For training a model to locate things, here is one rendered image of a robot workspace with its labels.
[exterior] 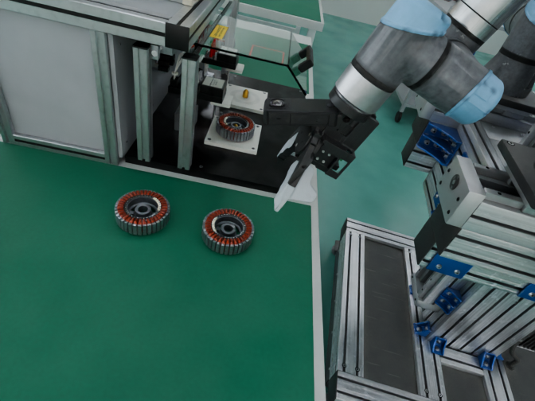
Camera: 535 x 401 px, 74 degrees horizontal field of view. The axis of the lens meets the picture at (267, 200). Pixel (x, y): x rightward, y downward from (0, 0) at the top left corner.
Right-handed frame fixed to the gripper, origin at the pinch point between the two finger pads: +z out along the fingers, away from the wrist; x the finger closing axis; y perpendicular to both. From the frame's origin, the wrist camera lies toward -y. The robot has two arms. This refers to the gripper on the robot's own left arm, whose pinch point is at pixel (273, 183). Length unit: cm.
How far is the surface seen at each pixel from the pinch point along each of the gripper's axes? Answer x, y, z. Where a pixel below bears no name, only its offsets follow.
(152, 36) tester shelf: 19.2, -30.7, -4.7
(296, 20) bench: 198, 15, 14
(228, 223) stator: 4.5, -1.2, 18.0
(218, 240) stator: -1.7, -2.5, 17.7
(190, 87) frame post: 20.7, -20.6, 1.5
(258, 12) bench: 199, -8, 23
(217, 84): 40.2, -15.3, 7.0
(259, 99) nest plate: 66, 1, 16
